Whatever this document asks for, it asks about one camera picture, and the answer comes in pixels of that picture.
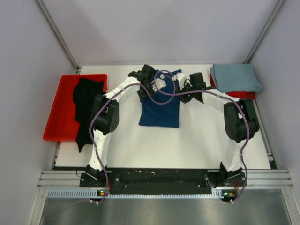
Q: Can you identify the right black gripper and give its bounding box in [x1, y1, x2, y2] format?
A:
[176, 82, 196, 104]

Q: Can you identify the dark blue t shirt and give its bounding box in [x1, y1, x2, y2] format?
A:
[139, 78, 180, 128]

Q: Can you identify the black t shirt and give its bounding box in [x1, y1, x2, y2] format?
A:
[73, 78, 105, 152]

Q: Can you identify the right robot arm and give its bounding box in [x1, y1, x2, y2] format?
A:
[173, 72, 260, 188]

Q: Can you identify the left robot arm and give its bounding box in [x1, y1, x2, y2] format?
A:
[86, 64, 156, 186]

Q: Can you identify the folded light blue t shirt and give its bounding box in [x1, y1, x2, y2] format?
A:
[210, 63, 263, 93]

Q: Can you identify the folded red t shirt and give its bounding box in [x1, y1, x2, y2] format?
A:
[209, 74, 256, 101]

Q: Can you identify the red plastic tray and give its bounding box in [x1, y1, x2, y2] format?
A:
[43, 74, 107, 142]

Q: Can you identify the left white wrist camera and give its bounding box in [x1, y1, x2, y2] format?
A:
[151, 74, 167, 92]

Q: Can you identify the right aluminium frame post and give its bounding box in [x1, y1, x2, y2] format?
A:
[243, 0, 287, 64]

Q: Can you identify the aluminium frame post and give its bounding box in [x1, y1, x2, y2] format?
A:
[35, 0, 80, 72]
[243, 0, 287, 64]

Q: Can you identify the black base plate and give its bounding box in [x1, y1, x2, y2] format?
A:
[80, 168, 246, 194]

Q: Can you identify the left aluminium frame post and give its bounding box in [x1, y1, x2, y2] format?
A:
[35, 0, 80, 72]

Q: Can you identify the right side aluminium rail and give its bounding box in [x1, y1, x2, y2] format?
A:
[254, 100, 286, 170]

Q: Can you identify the aluminium rail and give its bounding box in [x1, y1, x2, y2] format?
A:
[38, 170, 293, 189]
[254, 100, 286, 170]

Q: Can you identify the light blue cable duct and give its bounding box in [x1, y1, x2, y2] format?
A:
[47, 189, 234, 200]

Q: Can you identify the aluminium front rail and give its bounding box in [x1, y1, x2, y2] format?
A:
[38, 170, 293, 189]

